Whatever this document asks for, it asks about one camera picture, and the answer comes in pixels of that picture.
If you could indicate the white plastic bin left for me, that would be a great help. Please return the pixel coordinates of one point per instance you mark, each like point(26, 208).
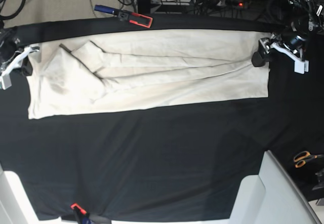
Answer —
point(15, 205)

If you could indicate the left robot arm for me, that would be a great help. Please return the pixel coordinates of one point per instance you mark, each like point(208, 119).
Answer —
point(303, 19)

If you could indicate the red black clamp near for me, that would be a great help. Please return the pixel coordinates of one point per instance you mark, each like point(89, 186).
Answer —
point(81, 216)

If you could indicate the orange handled scissors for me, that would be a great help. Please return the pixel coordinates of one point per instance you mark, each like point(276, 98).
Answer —
point(304, 157)

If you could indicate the white plastic bin right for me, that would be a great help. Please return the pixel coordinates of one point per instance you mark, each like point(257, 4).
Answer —
point(271, 196)

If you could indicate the white plastic bin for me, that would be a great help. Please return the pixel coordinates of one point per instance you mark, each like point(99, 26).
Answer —
point(271, 196)
point(15, 205)

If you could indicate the white T-shirt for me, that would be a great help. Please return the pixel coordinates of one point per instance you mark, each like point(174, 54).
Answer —
point(139, 70)

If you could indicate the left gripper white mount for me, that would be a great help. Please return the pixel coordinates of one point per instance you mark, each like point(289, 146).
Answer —
point(290, 44)

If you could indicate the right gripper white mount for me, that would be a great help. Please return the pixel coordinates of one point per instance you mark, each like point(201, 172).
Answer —
point(14, 58)

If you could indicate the black table cloth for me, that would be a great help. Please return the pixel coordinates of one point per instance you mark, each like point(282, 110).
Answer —
point(163, 164)

